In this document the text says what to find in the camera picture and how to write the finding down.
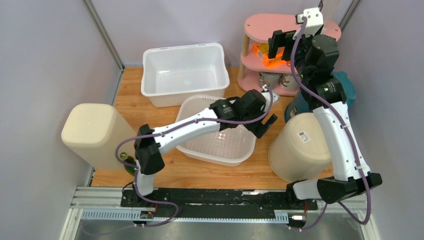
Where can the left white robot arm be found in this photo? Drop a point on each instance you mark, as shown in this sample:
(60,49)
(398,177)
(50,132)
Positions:
(151,144)

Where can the translucent white basin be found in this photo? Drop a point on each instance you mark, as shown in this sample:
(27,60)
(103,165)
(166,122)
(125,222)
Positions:
(229,147)

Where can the white plastic tub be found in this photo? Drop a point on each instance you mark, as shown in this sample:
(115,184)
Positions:
(173,74)

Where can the teal round bucket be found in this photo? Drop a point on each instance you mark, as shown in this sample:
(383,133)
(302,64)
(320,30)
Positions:
(299,105)

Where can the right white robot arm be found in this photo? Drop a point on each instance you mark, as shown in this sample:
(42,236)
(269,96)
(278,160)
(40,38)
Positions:
(314,58)

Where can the cream rectangular bin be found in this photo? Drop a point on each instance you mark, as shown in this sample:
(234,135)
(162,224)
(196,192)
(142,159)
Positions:
(93,131)

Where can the aluminium frame rail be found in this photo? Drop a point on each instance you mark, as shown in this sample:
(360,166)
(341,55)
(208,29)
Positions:
(114,203)

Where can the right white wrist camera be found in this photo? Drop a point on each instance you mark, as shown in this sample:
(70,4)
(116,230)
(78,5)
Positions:
(314,23)

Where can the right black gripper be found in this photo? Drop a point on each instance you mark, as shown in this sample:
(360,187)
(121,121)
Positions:
(279,39)

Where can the green glass bottle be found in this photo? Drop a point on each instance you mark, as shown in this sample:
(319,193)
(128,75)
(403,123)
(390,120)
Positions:
(129,160)

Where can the orange snack box left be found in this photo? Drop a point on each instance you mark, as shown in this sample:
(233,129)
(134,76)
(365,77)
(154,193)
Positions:
(262,51)

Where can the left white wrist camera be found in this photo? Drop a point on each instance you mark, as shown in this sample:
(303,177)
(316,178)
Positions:
(271,98)

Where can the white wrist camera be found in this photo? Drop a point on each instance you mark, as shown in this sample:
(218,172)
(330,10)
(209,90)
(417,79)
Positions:
(271,98)
(314,23)

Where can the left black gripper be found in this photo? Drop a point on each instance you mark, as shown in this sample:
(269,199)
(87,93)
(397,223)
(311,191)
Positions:
(259,128)

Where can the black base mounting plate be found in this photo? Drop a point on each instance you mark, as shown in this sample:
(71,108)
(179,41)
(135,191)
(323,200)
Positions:
(264,199)

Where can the cream round bucket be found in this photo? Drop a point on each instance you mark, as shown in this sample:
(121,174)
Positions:
(300,151)

